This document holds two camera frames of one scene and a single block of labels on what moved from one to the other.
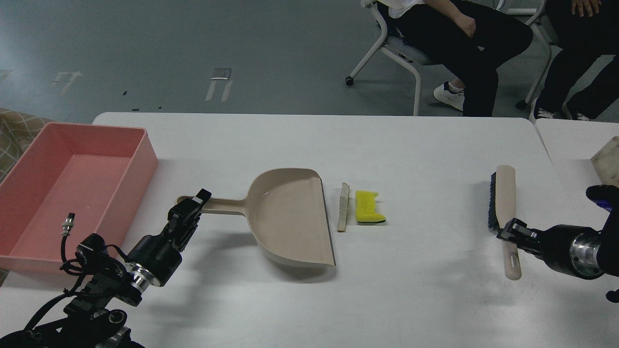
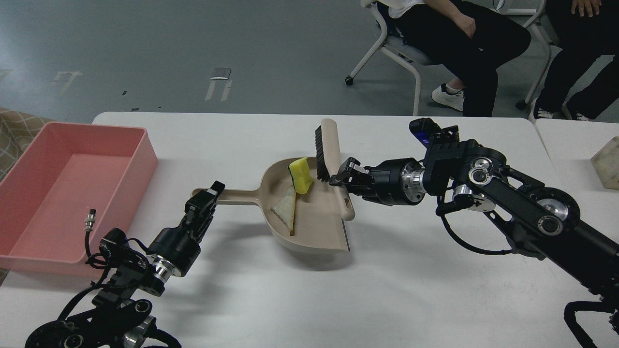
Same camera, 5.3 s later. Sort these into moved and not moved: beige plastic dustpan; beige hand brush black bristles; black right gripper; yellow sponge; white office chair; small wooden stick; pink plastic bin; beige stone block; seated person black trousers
Moved: beige plastic dustpan; yellow sponge; black right gripper; small wooden stick; beige hand brush black bristles
Not moved: seated person black trousers; beige stone block; white office chair; pink plastic bin
